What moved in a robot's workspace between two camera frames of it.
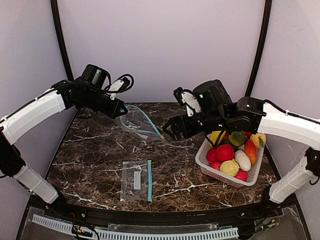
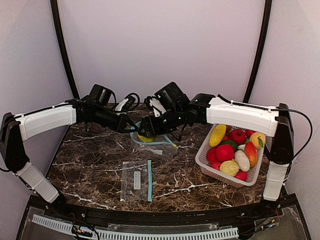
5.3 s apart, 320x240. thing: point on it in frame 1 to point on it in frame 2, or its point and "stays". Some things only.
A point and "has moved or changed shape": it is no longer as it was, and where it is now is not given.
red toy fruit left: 212,155 stays
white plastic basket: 205,167 stays
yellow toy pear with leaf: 259,139 stays
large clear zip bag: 136,121 has moved or changed shape
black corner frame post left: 54,5 stays
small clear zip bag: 136,181 stays
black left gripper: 113,107 to 120,120
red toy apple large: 225,152 stays
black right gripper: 183,127 to 151,125
